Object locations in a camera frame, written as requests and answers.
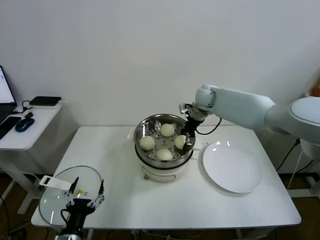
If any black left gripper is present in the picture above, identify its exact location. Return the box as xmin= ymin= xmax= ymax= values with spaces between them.
xmin=64 ymin=176 xmax=105 ymax=225

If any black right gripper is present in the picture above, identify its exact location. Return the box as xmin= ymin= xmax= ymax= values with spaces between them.
xmin=181 ymin=109 xmax=207 ymax=154

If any white steamed baozi bun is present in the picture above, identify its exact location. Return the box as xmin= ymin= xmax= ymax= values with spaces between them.
xmin=174 ymin=134 xmax=187 ymax=149
xmin=159 ymin=123 xmax=175 ymax=138
xmin=139 ymin=136 xmax=156 ymax=152
xmin=156 ymin=148 xmax=174 ymax=162

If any steel perforated steamer basket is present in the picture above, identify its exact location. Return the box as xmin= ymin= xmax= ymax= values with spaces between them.
xmin=126 ymin=113 xmax=203 ymax=169

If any white electric cooker pot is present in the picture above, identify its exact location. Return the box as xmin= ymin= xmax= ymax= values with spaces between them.
xmin=134 ymin=147 xmax=201 ymax=183

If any white round plate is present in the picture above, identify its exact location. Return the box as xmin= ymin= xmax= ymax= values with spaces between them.
xmin=201 ymin=140 xmax=264 ymax=194

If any white side table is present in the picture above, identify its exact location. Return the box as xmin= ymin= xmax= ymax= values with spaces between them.
xmin=0 ymin=101 xmax=63 ymax=216

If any blue computer mouse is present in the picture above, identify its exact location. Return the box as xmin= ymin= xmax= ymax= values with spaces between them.
xmin=14 ymin=118 xmax=35 ymax=133

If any flat black box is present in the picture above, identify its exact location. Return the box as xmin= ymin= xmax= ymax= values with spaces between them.
xmin=29 ymin=96 xmax=62 ymax=107

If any black smartphone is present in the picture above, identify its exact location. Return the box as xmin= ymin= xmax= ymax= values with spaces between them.
xmin=0 ymin=116 xmax=23 ymax=140

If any open black laptop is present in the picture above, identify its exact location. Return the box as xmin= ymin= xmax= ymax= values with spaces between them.
xmin=0 ymin=65 xmax=18 ymax=126

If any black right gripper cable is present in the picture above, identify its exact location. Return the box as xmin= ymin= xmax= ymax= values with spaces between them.
xmin=194 ymin=116 xmax=223 ymax=136

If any glass lid with white handle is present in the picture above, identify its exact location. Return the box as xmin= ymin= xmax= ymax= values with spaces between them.
xmin=38 ymin=165 xmax=103 ymax=227

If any black cable with connector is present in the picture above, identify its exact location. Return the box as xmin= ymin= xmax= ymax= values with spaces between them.
xmin=21 ymin=100 xmax=35 ymax=120

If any black power cable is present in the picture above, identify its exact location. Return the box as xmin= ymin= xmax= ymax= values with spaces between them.
xmin=276 ymin=138 xmax=301 ymax=172

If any white power cable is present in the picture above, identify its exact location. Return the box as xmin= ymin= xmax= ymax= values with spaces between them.
xmin=286 ymin=147 xmax=308 ymax=190

